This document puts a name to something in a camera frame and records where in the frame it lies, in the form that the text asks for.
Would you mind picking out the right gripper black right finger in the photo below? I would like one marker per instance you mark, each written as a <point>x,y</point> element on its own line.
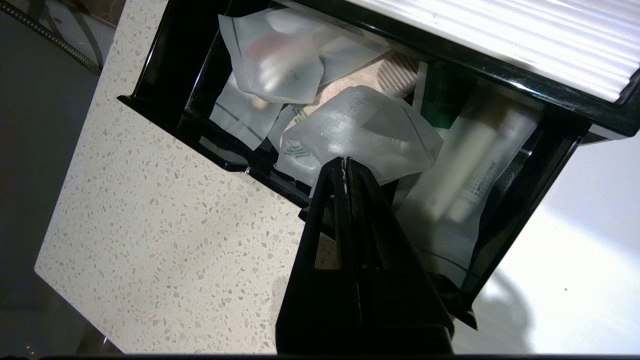
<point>405,320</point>

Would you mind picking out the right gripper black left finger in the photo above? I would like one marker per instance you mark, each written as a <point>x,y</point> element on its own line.
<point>310,320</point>

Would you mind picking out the long packet small green mark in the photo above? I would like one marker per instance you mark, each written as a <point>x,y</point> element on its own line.
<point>470,165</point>

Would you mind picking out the shower cap packet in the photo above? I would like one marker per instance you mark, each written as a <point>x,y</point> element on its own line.
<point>360,130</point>

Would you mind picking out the small packet with pink item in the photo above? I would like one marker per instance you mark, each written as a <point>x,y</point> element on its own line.
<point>280,55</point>

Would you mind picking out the black box drawer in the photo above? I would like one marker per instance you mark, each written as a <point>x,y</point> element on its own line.
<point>175,65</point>

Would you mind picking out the white sink basin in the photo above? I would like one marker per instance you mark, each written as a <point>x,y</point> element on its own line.
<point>575,250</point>

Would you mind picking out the beige flat packet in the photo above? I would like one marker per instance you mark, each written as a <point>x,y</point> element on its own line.
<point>395,75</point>

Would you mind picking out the white bathtub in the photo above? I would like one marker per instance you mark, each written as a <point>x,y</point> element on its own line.
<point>80,27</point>

